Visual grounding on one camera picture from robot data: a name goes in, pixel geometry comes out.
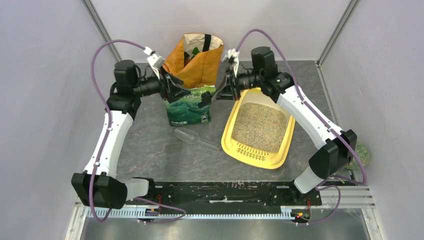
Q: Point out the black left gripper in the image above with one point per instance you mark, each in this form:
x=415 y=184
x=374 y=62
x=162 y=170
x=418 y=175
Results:
x=170 y=87

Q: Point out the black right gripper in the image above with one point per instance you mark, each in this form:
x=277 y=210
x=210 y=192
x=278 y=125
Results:
x=228 y=90

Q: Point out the green cat litter bag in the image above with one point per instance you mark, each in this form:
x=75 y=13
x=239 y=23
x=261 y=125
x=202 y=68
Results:
x=186 y=111

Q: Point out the orange paper shopping bag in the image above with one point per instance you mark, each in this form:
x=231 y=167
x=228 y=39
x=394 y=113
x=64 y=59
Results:
x=196 y=59

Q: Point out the clear plastic litter scoop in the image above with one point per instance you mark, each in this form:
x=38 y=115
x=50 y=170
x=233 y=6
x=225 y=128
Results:
x=191 y=137

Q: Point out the yellow litter box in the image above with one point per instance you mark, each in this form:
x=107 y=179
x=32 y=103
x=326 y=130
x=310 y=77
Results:
x=258 y=131

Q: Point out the black bag clip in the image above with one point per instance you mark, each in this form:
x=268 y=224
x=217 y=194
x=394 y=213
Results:
x=206 y=99

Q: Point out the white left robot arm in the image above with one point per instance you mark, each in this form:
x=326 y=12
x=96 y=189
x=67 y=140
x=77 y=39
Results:
x=97 y=186

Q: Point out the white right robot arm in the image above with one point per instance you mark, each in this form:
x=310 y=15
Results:
x=335 y=146

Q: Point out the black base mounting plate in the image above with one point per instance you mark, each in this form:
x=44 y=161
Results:
x=230 y=197

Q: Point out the green netted melon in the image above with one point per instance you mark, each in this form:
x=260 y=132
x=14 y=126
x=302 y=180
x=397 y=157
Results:
x=364 y=156

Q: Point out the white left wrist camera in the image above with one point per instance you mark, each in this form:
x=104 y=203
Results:
x=155 y=61

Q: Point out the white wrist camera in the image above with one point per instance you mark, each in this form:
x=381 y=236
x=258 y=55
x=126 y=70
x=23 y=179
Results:
x=231 y=58
x=155 y=61

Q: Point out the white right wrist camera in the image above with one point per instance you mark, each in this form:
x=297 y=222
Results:
x=231 y=58

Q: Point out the aluminium slotted rail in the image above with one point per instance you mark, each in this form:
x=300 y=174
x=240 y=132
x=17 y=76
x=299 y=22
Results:
x=156 y=214

